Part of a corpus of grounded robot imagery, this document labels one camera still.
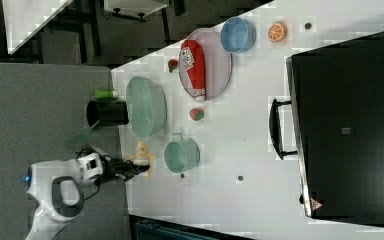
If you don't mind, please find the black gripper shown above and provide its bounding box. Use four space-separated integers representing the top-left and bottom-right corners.
100 156 150 182

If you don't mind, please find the red ketchup bottle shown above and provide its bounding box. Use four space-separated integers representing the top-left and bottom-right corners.
180 40 206 102

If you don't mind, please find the black toaster oven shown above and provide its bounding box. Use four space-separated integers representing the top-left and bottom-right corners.
285 31 384 228

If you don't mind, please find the black cooking pot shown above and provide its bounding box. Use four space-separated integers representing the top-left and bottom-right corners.
86 101 129 127

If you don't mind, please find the grey oval plate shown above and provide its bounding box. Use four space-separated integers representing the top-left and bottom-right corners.
181 28 233 101

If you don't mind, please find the yellow plush banana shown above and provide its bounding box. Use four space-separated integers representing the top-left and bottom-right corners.
123 141 155 177

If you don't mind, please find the orange slice toy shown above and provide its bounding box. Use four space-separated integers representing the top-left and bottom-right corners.
267 22 287 42

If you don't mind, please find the green spatula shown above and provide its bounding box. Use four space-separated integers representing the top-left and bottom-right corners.
65 121 100 151

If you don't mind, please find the green perforated colander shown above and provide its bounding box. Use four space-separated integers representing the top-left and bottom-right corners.
126 76 167 138

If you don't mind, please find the blue bowl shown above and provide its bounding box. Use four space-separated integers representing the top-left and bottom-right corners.
220 17 256 54

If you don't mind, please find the green mug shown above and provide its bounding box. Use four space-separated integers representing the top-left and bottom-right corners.
164 133 200 173

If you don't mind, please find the green bottle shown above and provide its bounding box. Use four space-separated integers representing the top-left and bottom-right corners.
94 90 119 99

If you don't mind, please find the small red strawberry toy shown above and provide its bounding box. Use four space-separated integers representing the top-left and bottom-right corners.
168 59 178 73

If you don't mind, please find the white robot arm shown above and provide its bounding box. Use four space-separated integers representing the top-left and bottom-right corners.
25 152 150 240

